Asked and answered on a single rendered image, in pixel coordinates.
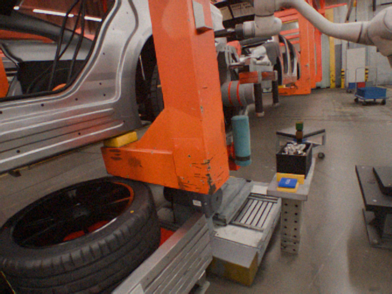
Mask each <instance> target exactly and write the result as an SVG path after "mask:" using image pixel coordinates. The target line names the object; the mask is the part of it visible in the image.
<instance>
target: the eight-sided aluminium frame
mask: <svg viewBox="0 0 392 294"><path fill-rule="evenodd" d="M215 47H216V57H217V56H218V53H219V52H220V53H223V52H224V51H227V53H228V52H229V51H230V52H231V55H232V57H233V58H232V63H237V62H241V61H240V58H239V56H238V54H237V52H236V49H235V47H234V46H230V45H225V44H220V43H215ZM233 59H234V60H233ZM238 69H239V70H240V69H241V68H238ZM238 69H237V68H236V69H234V70H233V73H234V75H235V77H236V80H237V81H239V73H238ZM248 110H249V105H248V106H238V109H237V114H236V115H237V116H241V115H245V116H247V113H248ZM242 111H243V113H242ZM225 135H226V145H229V144H231V142H233V134H232V130H231V131H229V132H228V133H225Z"/></svg>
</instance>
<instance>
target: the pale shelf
mask: <svg viewBox="0 0 392 294"><path fill-rule="evenodd" d="M315 160H316V159H315V158H312V164H311V167H310V170H309V172H308V175H307V177H306V179H304V184H299V186H298V188H297V192H286V191H278V190H277V188H278V184H279V181H277V173H276V174H275V176H274V178H273V179H272V181H271V183H270V184H269V186H268V188H267V195H268V196H273V197H281V198H288V199H293V200H301V201H307V199H308V196H309V191H310V185H311V182H312V177H313V171H314V165H315Z"/></svg>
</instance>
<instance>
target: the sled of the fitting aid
mask: <svg viewBox="0 0 392 294"><path fill-rule="evenodd" d="M252 190H253V180H248V179H244V185H243V186H242V187H241V189H240V190H239V191H238V192H237V194H236V195H235V196H234V197H233V198H232V200H231V201H230V202H229V203H228V204H227V205H226V207H225V208H224V209H223V211H222V212H221V213H216V214H214V216H213V217H212V222H213V223H215V224H219V225H222V226H227V225H228V223H229V222H230V220H231V219H232V218H233V217H234V215H235V213H236V212H237V211H238V210H239V208H240V207H241V205H242V204H243V202H244V201H245V200H246V198H247V197H248V196H249V194H250V193H251V191H252Z"/></svg>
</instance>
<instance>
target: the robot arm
mask: <svg viewBox="0 0 392 294"><path fill-rule="evenodd" d="M282 6H290V7H292V8H294V9H295V10H297V11H298V12H299V13H300V14H301V15H302V16H303V17H304V18H305V19H306V20H308V21H309V22H310V23H311V24H312V25H313V26H314V27H315V28H316V29H317V30H319V31H320V32H322V33H323V34H325V35H327V36H330V37H333V38H336V39H341V40H345V41H350V42H352V43H356V44H363V45H366V46H376V47H377V49H378V50H379V51H380V53H381V55H383V56H385V57H386V56H387V59H388V61H389V63H390V66H391V69H392V6H389V7H388V8H385V9H383V10H381V11H380V12H379V13H378V14H377V15H376V16H375V17H374V18H373V19H372V20H371V21H369V22H354V23H343V24H336V23H333V22H330V21H329V20H327V19H326V18H324V17H323V16H322V15H321V14H319V13H318V12H317V11H316V10H315V9H314V8H312V7H311V6H310V5H309V4H308V3H306V2H305V1H304V0H254V11H255V18H254V21H250V22H243V24H237V25H236V28H235V29H233V28H231V27H229V28H227V29H222V30H217V31H214V32H213V33H214V38H222V37H232V36H234V35H236V37H237V39H239V38H243V37H244V38H245V39H249V38H267V37H272V36H276V35H278V34H279V33H280V32H281V29H282V21H281V19H279V18H277V17H274V11H277V10H278V9H279V8H280V7H282Z"/></svg>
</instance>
